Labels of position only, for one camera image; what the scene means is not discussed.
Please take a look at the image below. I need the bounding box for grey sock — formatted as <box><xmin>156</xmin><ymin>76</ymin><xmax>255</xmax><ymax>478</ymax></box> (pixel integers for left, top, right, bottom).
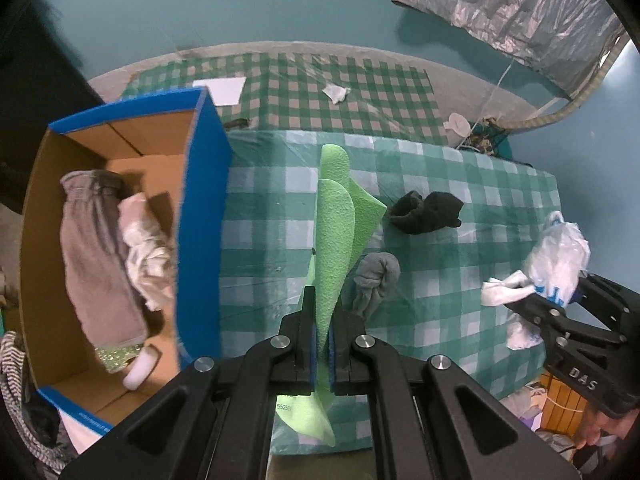
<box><xmin>352</xmin><ymin>252</ymin><xmax>401</xmax><ymax>321</ymax></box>

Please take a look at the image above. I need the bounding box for sparkly green scrubbing cloth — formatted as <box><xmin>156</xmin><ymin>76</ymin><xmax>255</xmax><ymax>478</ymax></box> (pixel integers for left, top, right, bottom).
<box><xmin>94</xmin><ymin>344</ymin><xmax>143</xmax><ymax>374</ymax></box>

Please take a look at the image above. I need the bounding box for crumpled white tissue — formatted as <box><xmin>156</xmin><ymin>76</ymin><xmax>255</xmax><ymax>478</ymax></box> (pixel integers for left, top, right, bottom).
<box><xmin>322</xmin><ymin>84</ymin><xmax>350</xmax><ymax>105</ymax></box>

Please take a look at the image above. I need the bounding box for teal checkered tablecloth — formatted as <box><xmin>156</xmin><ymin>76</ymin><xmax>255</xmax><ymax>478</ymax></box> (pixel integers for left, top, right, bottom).
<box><xmin>219</xmin><ymin>131</ymin><xmax>560</xmax><ymax>398</ymax></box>

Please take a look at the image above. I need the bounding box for blue cardboard box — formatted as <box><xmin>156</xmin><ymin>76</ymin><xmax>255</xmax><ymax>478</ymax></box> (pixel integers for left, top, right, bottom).
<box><xmin>20</xmin><ymin>88</ymin><xmax>232</xmax><ymax>434</ymax></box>

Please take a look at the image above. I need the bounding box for silver foil sheet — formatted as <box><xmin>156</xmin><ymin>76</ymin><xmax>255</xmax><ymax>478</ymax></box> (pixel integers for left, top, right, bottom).
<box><xmin>393</xmin><ymin>0</ymin><xmax>625</xmax><ymax>96</ymax></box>

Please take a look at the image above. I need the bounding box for white paper sheet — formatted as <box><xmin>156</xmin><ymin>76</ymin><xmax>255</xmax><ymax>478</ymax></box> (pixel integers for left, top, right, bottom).
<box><xmin>192</xmin><ymin>77</ymin><xmax>246</xmax><ymax>106</ymax></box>

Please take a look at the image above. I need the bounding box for orange wooden crate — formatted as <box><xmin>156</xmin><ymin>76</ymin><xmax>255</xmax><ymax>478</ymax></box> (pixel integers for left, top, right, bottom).
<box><xmin>532</xmin><ymin>372</ymin><xmax>587</xmax><ymax>436</ymax></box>

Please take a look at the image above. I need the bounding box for light green microfiber cloth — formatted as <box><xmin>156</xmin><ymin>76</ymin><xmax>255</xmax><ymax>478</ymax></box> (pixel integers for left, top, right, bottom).
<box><xmin>276</xmin><ymin>144</ymin><xmax>386</xmax><ymax>446</ymax></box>

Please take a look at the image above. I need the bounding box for green beige checkered cloth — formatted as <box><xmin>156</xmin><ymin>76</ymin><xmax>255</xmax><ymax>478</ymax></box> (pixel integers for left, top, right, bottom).
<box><xmin>122</xmin><ymin>53</ymin><xmax>447</xmax><ymax>145</ymax></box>

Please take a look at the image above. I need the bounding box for white blue plastic bag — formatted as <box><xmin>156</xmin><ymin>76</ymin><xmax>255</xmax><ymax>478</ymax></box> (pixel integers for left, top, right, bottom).
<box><xmin>480</xmin><ymin>210</ymin><xmax>592</xmax><ymax>352</ymax></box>

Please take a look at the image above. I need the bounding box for black knit glove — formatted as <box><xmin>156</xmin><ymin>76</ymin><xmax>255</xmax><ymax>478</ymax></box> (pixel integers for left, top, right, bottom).
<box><xmin>388</xmin><ymin>191</ymin><xmax>464</xmax><ymax>235</ymax></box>

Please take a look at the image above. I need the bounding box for person's right hand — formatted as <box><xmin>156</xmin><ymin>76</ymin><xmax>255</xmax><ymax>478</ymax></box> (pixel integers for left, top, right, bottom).
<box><xmin>574</xmin><ymin>403</ymin><xmax>639</xmax><ymax>450</ymax></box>

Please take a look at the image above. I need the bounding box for white crumpled cloth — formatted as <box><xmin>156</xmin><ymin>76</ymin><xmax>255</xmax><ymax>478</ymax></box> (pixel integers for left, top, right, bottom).
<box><xmin>118</xmin><ymin>193</ymin><xmax>175</xmax><ymax>312</ymax></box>

